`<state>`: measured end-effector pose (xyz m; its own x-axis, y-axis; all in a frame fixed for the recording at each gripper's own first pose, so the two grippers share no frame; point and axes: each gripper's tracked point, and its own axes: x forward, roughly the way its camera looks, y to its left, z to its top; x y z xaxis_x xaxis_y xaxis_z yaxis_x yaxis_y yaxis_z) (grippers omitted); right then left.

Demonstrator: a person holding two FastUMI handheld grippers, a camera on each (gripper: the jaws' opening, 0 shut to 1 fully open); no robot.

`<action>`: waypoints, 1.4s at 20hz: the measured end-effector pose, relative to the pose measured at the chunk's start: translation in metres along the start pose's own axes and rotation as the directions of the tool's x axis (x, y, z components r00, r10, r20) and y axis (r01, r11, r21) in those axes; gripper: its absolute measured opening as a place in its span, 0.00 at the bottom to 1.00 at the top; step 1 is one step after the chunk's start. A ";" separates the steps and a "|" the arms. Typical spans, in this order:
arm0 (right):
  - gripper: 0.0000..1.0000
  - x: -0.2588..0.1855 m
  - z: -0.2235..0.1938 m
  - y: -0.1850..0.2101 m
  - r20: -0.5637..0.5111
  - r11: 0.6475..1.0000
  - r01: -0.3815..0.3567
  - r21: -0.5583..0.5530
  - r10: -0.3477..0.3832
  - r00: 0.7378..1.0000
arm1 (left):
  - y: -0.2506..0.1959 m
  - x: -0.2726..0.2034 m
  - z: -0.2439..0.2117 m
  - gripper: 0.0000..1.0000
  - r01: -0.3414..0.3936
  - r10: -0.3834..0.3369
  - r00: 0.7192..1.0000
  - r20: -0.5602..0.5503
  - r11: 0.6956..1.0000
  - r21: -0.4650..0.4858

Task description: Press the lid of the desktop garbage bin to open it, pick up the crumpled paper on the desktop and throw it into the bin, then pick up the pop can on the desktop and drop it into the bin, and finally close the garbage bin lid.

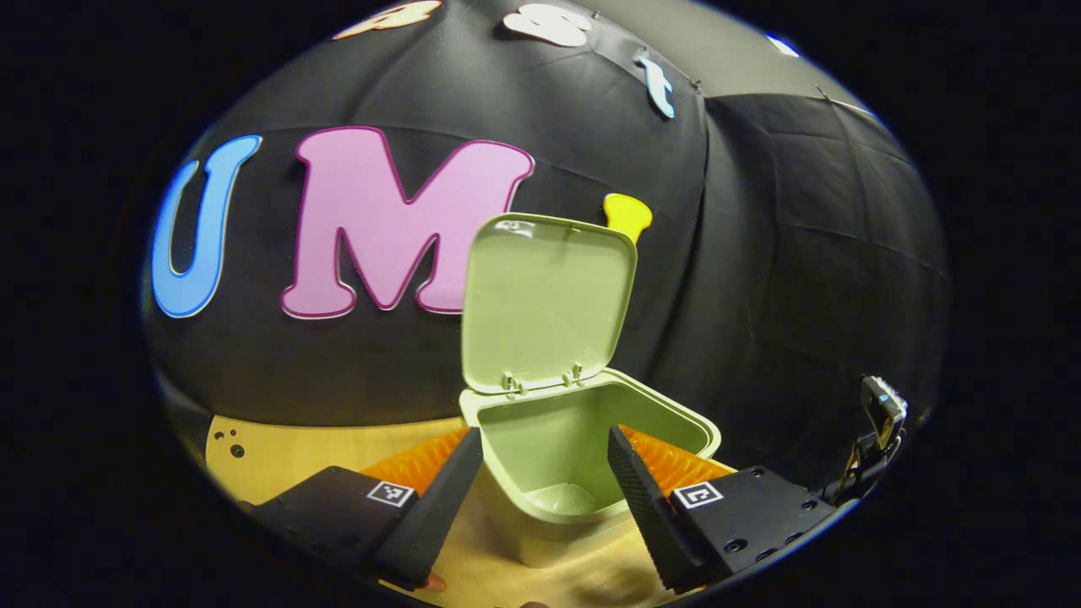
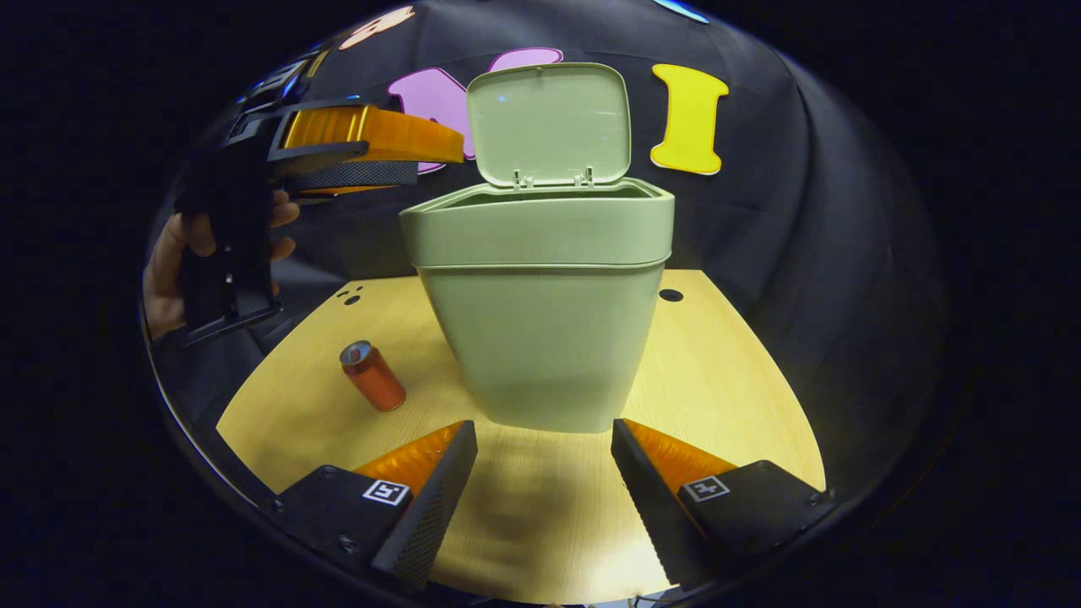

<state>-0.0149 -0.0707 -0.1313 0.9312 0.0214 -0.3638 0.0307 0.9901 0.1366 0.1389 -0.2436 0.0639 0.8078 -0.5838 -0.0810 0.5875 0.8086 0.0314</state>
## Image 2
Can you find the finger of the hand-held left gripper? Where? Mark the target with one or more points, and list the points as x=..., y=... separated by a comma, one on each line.
x=380, y=135
x=338, y=192

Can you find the wooden desktop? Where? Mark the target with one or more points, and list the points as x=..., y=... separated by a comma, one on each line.
x=726, y=397

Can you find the black backdrop cloth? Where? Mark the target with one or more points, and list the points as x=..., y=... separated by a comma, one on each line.
x=802, y=211

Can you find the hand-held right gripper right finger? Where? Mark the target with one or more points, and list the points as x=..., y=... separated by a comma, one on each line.
x=650, y=507

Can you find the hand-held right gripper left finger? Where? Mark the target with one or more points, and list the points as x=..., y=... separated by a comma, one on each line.
x=431, y=507

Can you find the orange pop can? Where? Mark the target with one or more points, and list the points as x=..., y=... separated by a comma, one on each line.
x=376, y=384

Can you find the green desktop garbage bin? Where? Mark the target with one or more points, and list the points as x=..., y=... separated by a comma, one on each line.
x=549, y=321

